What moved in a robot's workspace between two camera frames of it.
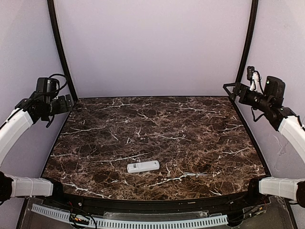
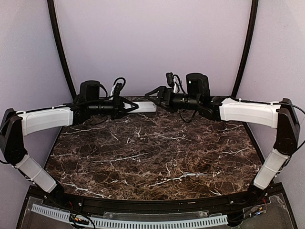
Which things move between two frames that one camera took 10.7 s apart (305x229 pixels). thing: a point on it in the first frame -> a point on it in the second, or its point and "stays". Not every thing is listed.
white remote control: (143, 166) -> (144, 107)
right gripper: (239, 90) -> (167, 97)
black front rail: (154, 206) stays
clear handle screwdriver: (195, 174) stays
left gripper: (61, 104) -> (118, 107)
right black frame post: (248, 43) stays
